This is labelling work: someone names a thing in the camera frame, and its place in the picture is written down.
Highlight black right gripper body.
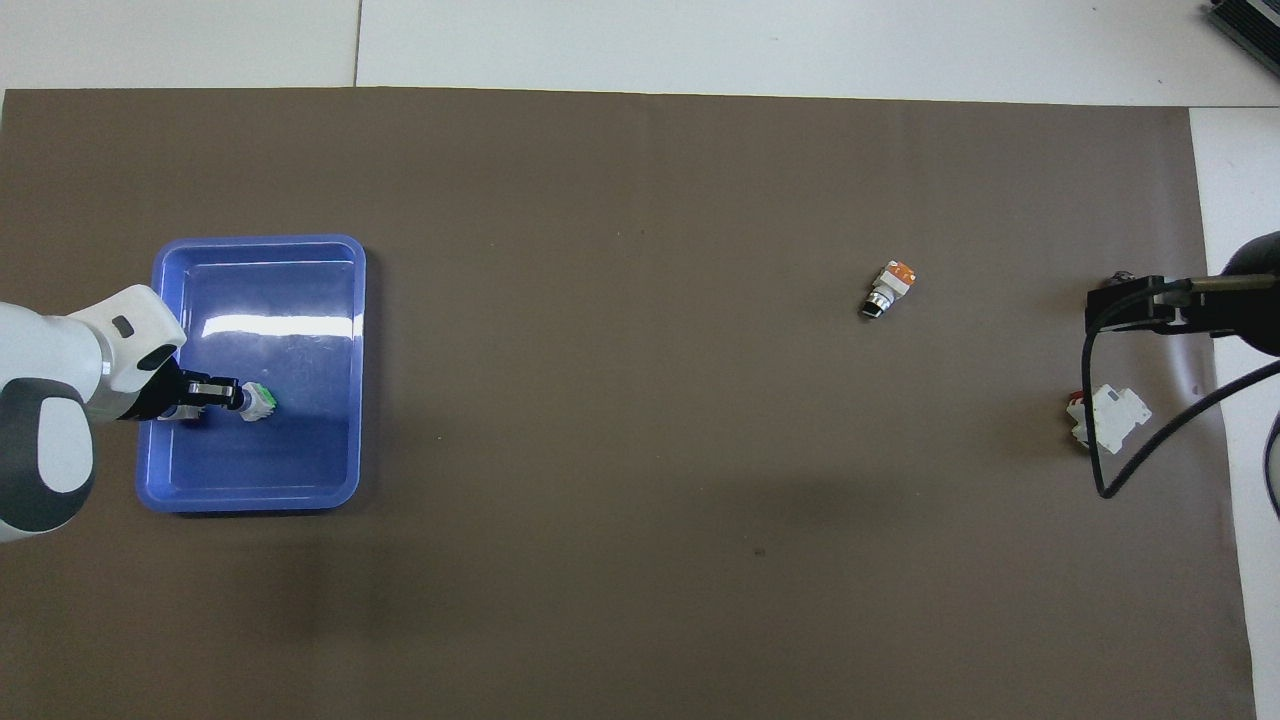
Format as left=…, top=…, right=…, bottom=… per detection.
left=1190, top=232, right=1280, bottom=357

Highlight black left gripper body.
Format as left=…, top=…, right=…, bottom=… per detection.
left=130, top=366, right=199, bottom=423

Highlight white circuit breaker red levers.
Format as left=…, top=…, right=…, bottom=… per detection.
left=1066, top=385, right=1153, bottom=456

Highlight blue plastic tray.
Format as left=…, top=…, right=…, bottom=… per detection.
left=135, top=235, right=367, bottom=514

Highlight black electronic device box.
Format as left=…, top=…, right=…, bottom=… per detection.
left=1205, top=0, right=1280, bottom=51

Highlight brown table mat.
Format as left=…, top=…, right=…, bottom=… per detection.
left=0, top=87, right=1259, bottom=720

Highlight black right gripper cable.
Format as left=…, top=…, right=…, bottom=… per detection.
left=1085, top=278, right=1280, bottom=500

